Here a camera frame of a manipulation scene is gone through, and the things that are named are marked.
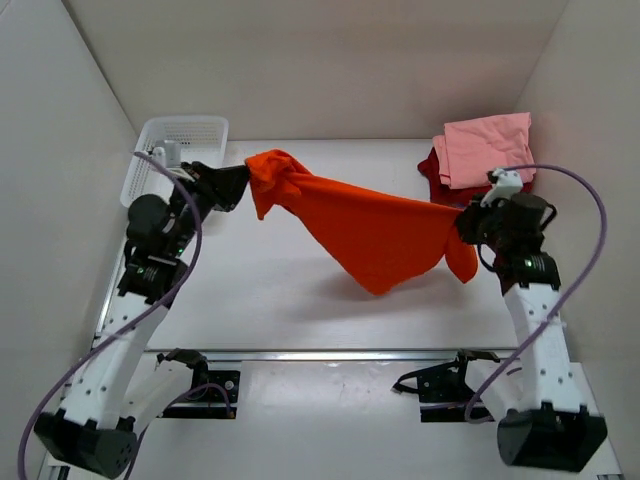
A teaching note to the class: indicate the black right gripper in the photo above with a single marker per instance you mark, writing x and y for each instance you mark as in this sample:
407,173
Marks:
467,216

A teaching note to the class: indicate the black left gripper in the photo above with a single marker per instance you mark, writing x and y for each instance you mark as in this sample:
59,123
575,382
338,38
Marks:
229,182

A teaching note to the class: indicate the orange t-shirt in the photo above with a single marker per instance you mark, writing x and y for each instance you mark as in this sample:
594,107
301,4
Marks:
380,240

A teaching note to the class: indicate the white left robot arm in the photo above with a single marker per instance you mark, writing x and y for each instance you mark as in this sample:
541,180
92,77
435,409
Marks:
102,419

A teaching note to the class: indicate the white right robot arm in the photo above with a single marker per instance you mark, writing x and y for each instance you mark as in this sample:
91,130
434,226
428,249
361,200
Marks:
542,418

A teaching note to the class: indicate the dark red folded t-shirt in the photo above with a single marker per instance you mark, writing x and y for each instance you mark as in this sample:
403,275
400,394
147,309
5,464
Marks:
455,178

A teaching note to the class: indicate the white plastic basket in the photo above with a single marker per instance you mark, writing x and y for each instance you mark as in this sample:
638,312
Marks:
203,139

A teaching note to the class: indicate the pink folded t-shirt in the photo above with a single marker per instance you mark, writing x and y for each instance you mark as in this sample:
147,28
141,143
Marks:
506,132

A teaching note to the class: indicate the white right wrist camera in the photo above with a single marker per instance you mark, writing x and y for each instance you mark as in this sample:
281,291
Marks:
505,183

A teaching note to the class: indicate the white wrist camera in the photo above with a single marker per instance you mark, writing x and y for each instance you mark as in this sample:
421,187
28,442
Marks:
167,153
505,183

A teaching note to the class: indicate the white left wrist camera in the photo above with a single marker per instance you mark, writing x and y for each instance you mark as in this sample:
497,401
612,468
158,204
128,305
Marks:
167,153

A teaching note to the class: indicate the aluminium table rail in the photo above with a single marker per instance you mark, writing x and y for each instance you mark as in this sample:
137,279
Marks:
266,287

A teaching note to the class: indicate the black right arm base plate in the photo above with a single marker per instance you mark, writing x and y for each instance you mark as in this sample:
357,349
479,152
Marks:
441,389

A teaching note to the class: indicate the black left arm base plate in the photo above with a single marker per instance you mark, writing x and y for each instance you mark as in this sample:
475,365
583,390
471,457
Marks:
213,394

